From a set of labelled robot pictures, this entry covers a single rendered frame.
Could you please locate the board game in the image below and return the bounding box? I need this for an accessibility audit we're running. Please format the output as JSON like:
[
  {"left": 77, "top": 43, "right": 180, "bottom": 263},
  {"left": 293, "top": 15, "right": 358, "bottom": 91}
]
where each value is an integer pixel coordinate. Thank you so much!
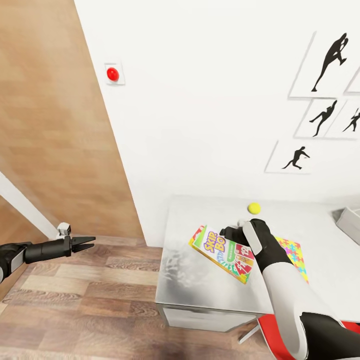
[{"left": 189, "top": 225, "right": 256, "bottom": 285}]

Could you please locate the jigsaw puzzle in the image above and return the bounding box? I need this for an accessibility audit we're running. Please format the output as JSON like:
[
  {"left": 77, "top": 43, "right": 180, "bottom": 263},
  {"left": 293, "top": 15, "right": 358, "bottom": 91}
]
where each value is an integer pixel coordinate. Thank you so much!
[{"left": 275, "top": 236, "right": 309, "bottom": 282}]

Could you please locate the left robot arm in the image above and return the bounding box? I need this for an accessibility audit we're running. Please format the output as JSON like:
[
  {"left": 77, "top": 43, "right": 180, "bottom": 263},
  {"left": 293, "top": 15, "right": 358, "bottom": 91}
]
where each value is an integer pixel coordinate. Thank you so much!
[{"left": 0, "top": 222, "right": 96, "bottom": 283}]

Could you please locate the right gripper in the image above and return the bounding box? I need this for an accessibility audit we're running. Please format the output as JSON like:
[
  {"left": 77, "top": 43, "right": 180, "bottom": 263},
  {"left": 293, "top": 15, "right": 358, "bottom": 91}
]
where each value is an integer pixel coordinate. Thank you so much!
[{"left": 220, "top": 226, "right": 250, "bottom": 248}]

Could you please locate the tennis ball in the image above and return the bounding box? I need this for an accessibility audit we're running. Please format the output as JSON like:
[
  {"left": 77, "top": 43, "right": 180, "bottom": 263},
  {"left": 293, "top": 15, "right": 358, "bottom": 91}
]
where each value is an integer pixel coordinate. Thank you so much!
[{"left": 248, "top": 202, "right": 261, "bottom": 215}]

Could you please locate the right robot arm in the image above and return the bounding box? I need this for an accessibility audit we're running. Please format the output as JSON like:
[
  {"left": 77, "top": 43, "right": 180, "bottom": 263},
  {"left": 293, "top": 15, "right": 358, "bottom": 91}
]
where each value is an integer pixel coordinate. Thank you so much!
[{"left": 220, "top": 218, "right": 360, "bottom": 360}]

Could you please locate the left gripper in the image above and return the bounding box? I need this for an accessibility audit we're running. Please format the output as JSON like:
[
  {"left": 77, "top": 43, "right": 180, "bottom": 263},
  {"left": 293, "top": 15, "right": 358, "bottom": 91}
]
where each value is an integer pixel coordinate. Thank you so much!
[{"left": 41, "top": 235, "right": 96, "bottom": 261}]

